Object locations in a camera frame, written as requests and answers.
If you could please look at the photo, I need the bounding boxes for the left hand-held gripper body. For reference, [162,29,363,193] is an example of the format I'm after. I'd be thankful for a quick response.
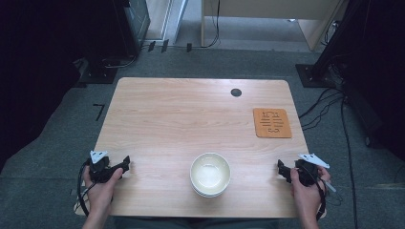
[88,150,117,184]

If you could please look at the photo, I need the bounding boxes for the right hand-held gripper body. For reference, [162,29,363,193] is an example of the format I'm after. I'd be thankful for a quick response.
[293,153,330,188]

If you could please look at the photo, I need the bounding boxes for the person's left hand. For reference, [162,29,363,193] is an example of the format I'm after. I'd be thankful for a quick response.
[82,166,125,218]

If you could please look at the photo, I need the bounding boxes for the person's right hand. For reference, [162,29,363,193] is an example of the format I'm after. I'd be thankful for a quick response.
[288,165,332,221]

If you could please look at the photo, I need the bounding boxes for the orange wooden trivet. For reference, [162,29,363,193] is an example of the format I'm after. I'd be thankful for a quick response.
[252,107,293,139]

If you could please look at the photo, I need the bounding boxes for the black floor tape mark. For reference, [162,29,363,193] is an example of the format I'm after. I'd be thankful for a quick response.
[93,103,106,122]

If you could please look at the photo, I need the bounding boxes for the white bowl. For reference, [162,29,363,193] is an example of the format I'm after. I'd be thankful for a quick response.
[189,152,232,199]

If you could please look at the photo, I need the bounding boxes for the black stand base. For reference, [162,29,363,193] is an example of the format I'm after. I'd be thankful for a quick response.
[294,62,338,89]
[78,56,119,85]

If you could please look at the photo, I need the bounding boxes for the light wooden cabinet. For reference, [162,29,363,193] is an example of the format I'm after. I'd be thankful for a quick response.
[200,0,349,52]

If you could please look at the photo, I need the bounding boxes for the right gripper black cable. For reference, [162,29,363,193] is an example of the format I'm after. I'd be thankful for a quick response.
[299,165,344,221]

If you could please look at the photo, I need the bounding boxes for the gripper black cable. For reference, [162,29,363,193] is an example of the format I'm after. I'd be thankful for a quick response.
[76,159,96,218]
[299,165,344,221]

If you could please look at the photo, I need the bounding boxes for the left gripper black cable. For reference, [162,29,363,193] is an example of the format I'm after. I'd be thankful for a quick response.
[76,159,96,218]

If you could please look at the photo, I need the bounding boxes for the black floor cables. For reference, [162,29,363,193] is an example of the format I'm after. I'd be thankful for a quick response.
[298,87,359,229]

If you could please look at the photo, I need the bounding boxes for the black hanging cable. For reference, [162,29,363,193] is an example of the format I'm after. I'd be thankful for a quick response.
[190,0,222,50]

